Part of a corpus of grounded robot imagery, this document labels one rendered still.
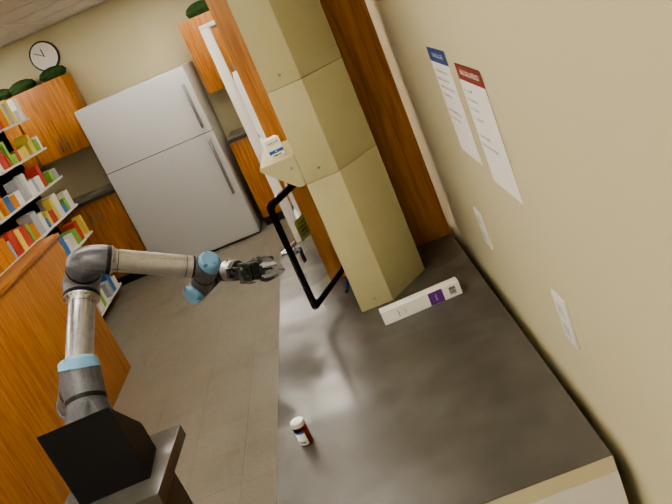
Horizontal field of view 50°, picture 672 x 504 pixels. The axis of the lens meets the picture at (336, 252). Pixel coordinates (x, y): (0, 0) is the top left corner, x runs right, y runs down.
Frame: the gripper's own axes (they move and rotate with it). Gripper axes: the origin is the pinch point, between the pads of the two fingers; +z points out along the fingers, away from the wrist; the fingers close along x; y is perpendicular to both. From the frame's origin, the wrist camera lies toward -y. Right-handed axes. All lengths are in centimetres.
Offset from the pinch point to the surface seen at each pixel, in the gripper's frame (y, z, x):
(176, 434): 53, -5, -37
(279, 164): 11.0, 15.8, 35.5
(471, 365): 23, 78, -20
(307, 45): 2, 27, 69
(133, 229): -285, -446, -29
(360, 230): -5.5, 30.4, 10.8
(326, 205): 1.6, 24.0, 20.6
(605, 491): 51, 118, -32
